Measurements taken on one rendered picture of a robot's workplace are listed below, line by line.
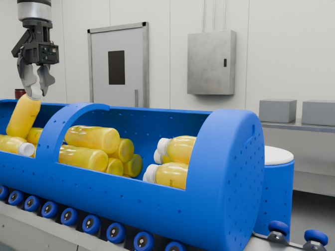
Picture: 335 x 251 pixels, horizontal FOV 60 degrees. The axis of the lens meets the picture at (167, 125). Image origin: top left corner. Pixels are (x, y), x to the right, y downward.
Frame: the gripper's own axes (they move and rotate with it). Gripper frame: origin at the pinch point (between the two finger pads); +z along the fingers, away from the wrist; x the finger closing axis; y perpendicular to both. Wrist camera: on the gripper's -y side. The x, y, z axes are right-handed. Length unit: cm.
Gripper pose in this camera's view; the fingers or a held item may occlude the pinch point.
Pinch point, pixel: (35, 92)
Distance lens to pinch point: 97.3
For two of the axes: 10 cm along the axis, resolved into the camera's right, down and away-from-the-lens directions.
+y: 8.5, 0.7, -5.2
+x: 5.2, -1.1, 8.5
